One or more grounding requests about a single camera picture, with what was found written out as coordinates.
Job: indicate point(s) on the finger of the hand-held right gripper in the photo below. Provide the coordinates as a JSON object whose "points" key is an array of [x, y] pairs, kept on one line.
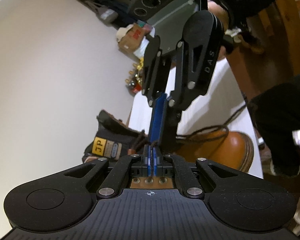
{"points": [[156, 120], [182, 97]]}

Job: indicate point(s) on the dark brown shoelace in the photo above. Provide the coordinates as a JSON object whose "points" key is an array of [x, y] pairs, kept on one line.
{"points": [[215, 130]]}

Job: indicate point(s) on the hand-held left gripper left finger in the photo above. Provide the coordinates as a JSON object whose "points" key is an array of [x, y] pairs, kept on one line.
{"points": [[149, 162]]}

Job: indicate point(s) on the beige sun hat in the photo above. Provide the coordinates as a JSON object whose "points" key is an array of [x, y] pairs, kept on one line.
{"points": [[122, 33]]}

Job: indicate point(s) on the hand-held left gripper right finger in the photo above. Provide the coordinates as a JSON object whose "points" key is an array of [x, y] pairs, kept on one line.
{"points": [[156, 162]]}

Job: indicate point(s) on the person's right hand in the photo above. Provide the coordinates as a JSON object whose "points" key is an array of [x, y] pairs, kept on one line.
{"points": [[221, 15]]}

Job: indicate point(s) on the grey hanging bag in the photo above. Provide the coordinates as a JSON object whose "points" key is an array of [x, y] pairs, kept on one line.
{"points": [[107, 16]]}

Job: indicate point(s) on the cardboard box red print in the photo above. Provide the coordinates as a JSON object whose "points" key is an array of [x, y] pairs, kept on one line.
{"points": [[133, 38]]}

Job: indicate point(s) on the group of oil bottles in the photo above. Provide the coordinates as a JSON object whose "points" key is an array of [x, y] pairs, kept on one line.
{"points": [[135, 77]]}

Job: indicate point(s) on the brown leather boot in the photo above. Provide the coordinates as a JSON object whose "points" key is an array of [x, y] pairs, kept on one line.
{"points": [[215, 147]]}

